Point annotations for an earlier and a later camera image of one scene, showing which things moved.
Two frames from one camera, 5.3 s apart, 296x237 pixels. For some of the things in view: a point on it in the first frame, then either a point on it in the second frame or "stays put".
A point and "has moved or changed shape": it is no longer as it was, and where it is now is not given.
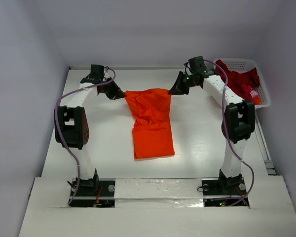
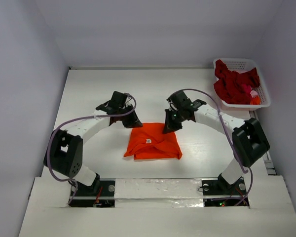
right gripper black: (181, 82) → (173, 117)
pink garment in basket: (254, 94) stays put
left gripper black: (116, 93) → (133, 122)
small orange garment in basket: (256, 100) stays put
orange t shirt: (152, 129) has moved or changed shape
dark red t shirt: (241, 83) stays put
